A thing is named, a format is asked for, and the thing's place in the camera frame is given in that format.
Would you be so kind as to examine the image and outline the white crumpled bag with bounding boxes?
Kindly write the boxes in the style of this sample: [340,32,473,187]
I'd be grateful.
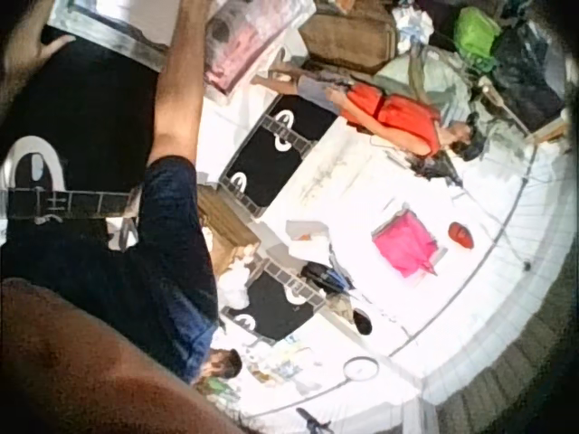
[392,5,436,45]

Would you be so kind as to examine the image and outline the red oval object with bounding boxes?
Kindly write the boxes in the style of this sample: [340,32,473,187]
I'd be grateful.
[447,221,475,250]

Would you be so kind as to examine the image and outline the white plastic bag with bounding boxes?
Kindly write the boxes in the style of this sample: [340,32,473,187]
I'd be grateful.
[215,258,252,312]

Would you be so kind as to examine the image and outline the pink cloth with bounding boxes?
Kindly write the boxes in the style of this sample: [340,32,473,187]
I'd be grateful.
[372,211,448,278]

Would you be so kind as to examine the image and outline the green bag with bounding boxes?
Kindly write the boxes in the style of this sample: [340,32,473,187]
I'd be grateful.
[453,5,502,62]

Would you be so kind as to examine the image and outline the pale green cloth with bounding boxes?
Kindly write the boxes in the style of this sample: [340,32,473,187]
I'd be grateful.
[374,46,472,128]

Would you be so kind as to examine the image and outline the pink and white packet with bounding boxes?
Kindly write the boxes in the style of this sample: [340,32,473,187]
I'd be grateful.
[202,0,316,94]

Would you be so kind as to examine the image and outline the heap of papers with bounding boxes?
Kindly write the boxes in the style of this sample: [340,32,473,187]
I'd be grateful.
[242,342,320,388]

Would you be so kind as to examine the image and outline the blue and black bag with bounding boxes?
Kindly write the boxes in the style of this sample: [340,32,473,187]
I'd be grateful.
[299,260,355,296]

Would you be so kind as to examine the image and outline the black printed t-shirt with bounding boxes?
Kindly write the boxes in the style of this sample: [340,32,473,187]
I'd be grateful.
[218,94,338,219]
[221,259,327,345]
[0,25,160,248]

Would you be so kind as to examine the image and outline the brown carton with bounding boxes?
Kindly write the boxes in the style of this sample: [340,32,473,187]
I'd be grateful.
[298,12,400,76]

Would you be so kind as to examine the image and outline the grey metal frame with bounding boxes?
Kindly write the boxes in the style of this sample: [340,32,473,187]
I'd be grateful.
[47,0,169,73]

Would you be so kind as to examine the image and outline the person's left hand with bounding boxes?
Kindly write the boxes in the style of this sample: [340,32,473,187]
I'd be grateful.
[0,24,76,119]

